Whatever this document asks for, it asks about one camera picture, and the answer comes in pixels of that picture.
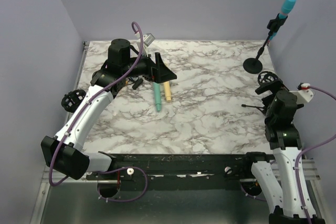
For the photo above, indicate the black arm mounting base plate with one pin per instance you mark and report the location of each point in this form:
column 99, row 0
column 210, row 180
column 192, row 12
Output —
column 158, row 163

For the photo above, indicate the aluminium extrusion rail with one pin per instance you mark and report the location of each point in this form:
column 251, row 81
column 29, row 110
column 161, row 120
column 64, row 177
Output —
column 309, row 171

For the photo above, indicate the black round base mic stand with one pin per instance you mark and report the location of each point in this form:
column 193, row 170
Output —
column 254, row 65

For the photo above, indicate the black T-handle tool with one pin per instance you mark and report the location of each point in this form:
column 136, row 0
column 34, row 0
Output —
column 135, row 82

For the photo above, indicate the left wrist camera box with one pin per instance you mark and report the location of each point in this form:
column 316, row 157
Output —
column 148, row 38

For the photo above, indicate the mint green microphone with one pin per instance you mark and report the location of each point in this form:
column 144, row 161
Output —
column 157, row 97

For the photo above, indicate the cream yellow microphone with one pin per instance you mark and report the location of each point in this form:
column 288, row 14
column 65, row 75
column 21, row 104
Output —
column 167, row 91

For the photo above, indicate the black shock mount desk stand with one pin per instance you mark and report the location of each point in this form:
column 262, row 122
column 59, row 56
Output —
column 72, row 100

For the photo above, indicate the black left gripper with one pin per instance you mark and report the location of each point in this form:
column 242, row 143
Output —
column 163, row 73

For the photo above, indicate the blue microphone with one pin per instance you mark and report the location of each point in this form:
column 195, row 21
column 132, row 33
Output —
column 284, row 11

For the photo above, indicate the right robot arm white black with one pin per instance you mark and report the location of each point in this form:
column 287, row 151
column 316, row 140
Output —
column 287, row 198

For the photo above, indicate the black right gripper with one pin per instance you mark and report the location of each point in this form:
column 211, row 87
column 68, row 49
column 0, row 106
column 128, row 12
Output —
column 272, row 86

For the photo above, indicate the black tripod shock mount stand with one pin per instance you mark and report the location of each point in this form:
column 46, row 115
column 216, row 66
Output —
column 268, row 81

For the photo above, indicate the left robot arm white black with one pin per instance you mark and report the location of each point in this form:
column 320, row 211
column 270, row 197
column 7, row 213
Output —
column 63, row 152

